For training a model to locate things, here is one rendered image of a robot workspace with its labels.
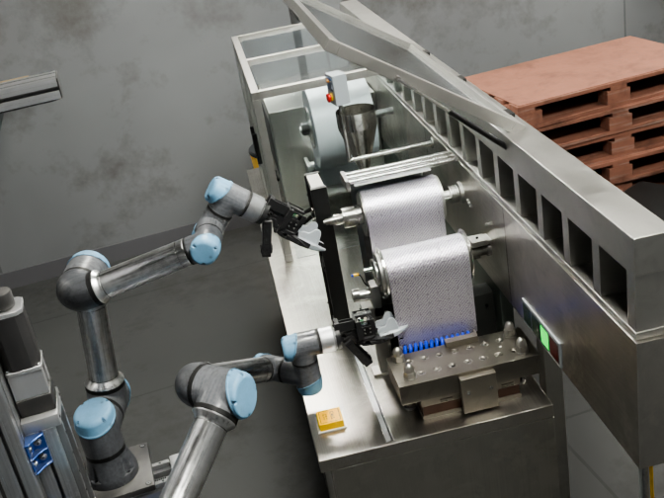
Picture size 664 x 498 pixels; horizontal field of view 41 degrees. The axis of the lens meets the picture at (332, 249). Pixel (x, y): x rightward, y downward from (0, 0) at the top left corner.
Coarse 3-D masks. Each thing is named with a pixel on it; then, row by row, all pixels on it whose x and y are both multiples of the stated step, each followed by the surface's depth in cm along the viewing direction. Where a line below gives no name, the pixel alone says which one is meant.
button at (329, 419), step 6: (336, 408) 253; (318, 414) 252; (324, 414) 252; (330, 414) 251; (336, 414) 251; (318, 420) 250; (324, 420) 249; (330, 420) 249; (336, 420) 248; (342, 420) 248; (324, 426) 248; (330, 426) 248; (336, 426) 248; (342, 426) 249
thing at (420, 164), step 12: (420, 156) 275; (432, 156) 275; (444, 156) 272; (456, 156) 270; (372, 168) 274; (384, 168) 271; (396, 168) 271; (408, 168) 268; (420, 168) 269; (348, 180) 266; (360, 180) 267; (372, 180) 269; (348, 192) 267
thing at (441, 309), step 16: (416, 288) 250; (432, 288) 251; (448, 288) 252; (464, 288) 253; (400, 304) 252; (416, 304) 252; (432, 304) 253; (448, 304) 254; (464, 304) 255; (400, 320) 254; (416, 320) 254; (432, 320) 255; (448, 320) 256; (464, 320) 257; (400, 336) 256; (416, 336) 257; (432, 336) 257
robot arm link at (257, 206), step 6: (252, 192) 241; (252, 198) 238; (258, 198) 239; (264, 198) 241; (252, 204) 238; (258, 204) 238; (264, 204) 239; (246, 210) 238; (252, 210) 238; (258, 210) 238; (240, 216) 241; (246, 216) 239; (252, 216) 239; (258, 216) 239
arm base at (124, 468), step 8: (112, 456) 252; (120, 456) 254; (128, 456) 257; (88, 464) 255; (96, 464) 252; (104, 464) 252; (112, 464) 253; (120, 464) 254; (128, 464) 257; (136, 464) 259; (88, 472) 255; (96, 472) 253; (104, 472) 252; (112, 472) 253; (120, 472) 254; (128, 472) 256; (136, 472) 259; (96, 480) 255; (104, 480) 253; (112, 480) 253; (120, 480) 254; (128, 480) 256; (96, 488) 254; (104, 488) 253; (112, 488) 254
